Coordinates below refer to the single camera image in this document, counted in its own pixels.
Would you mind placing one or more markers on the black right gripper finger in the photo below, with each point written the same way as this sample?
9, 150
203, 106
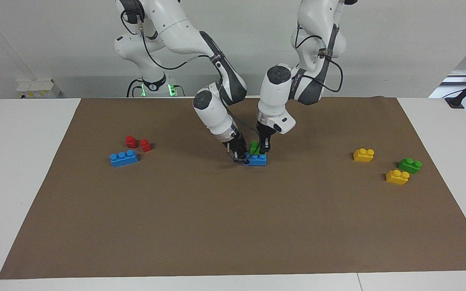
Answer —
246, 154
238, 157

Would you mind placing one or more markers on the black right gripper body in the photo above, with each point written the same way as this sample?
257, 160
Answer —
236, 144

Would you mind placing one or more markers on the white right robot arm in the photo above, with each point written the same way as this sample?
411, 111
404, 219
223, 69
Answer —
212, 115

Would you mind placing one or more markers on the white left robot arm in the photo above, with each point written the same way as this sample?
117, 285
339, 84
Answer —
275, 97

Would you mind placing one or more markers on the green toy brick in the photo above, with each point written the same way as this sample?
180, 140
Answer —
254, 148
409, 165

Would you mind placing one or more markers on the blue toy brick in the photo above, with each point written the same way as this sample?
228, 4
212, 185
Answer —
257, 161
123, 159

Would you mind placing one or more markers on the white wall socket box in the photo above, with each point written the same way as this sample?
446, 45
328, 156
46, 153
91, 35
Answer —
38, 88

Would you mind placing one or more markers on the brown table mat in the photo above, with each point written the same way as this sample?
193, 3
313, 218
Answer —
249, 210

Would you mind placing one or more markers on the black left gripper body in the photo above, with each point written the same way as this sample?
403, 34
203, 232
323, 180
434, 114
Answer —
265, 133

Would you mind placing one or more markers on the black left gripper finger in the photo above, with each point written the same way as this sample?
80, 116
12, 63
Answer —
262, 148
268, 145

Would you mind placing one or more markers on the yellow toy brick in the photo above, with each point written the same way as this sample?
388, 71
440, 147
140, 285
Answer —
397, 178
363, 155

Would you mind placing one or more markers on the red toy brick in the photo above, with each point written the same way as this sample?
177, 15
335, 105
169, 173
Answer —
131, 142
145, 146

